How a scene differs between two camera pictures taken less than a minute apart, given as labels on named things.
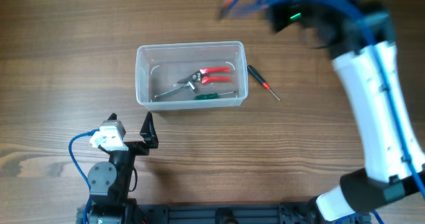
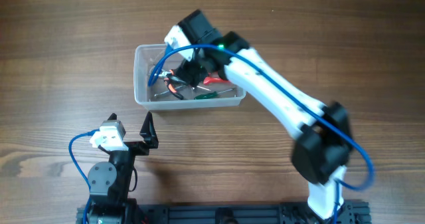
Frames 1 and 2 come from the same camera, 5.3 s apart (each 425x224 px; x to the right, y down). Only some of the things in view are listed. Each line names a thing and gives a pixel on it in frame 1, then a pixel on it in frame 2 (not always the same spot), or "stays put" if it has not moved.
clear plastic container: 191,75 stays put
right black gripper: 276,21 -> 199,72
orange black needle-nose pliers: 231,4 -> 169,79
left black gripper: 149,133 stays put
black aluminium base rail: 248,213 stays put
